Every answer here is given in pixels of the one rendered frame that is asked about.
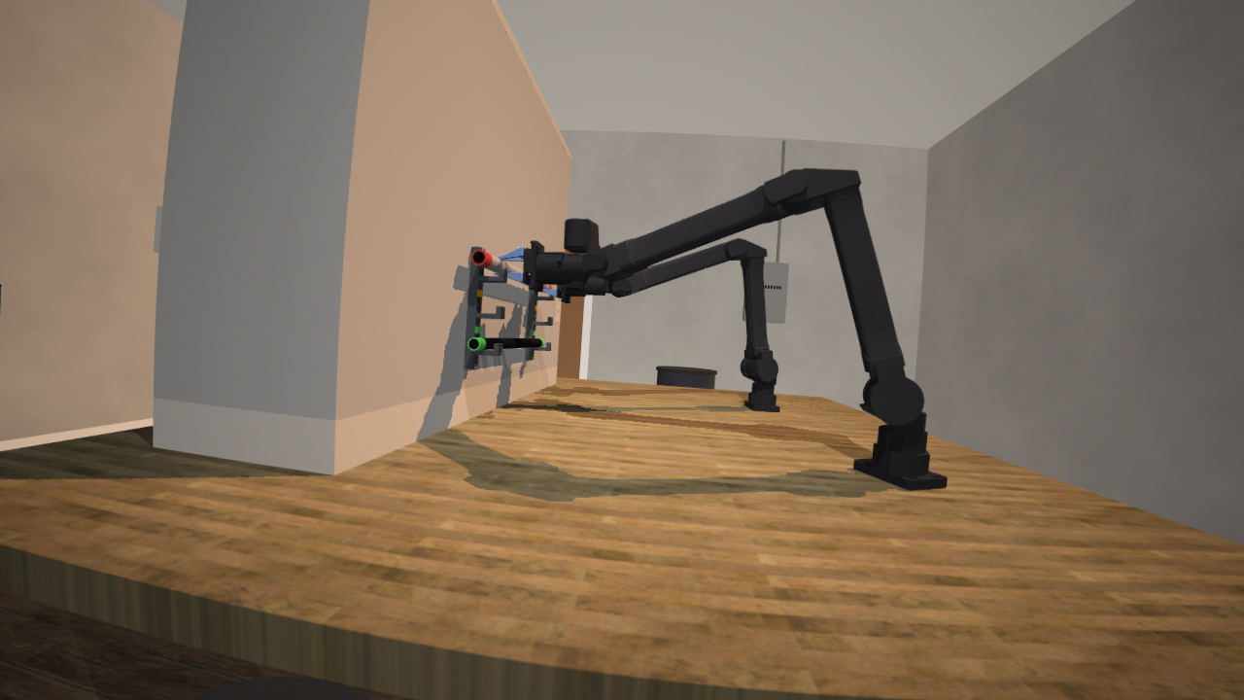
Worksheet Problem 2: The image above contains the beige bar with red ends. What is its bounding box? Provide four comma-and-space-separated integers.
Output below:
471, 250, 552, 288

